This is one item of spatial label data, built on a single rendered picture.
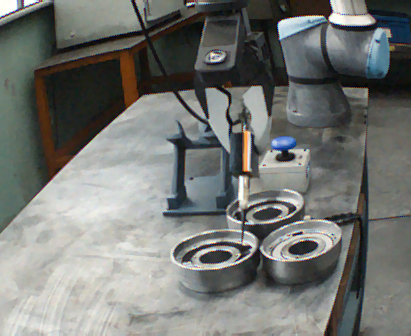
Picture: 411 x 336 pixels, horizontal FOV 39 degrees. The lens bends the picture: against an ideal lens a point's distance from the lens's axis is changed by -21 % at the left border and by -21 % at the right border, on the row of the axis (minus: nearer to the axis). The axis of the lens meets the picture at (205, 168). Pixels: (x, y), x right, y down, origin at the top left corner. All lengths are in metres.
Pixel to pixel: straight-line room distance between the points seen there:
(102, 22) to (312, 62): 1.97
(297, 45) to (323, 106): 0.13
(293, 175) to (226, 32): 0.32
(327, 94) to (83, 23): 2.06
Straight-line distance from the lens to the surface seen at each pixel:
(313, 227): 0.86
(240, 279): 0.80
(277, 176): 1.03
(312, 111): 1.32
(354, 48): 1.24
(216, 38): 0.78
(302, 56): 1.30
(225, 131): 0.85
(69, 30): 3.25
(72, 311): 0.81
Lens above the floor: 1.21
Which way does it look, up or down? 20 degrees down
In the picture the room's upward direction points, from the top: 9 degrees counter-clockwise
